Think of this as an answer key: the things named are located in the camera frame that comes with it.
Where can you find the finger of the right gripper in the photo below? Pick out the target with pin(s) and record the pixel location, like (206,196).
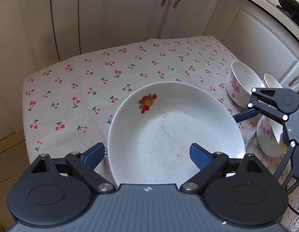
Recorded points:
(245,114)

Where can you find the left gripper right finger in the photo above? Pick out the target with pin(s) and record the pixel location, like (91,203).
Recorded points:
(211,167)

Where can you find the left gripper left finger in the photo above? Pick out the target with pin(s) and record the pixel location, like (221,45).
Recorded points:
(83,164)

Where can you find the white bowl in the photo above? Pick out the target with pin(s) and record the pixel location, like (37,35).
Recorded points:
(269,137)
(270,82)

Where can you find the pink floral bowl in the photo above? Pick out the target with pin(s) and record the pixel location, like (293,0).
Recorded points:
(240,81)

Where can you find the stained fruit plate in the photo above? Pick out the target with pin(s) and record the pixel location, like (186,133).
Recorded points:
(153,129)

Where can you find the white kitchen cabinets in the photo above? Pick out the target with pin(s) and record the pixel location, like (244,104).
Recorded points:
(35,34)

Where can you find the cherry print tablecloth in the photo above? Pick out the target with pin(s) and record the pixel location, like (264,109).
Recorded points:
(70,105)

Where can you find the black wok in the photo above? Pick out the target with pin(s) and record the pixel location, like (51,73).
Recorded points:
(291,9)

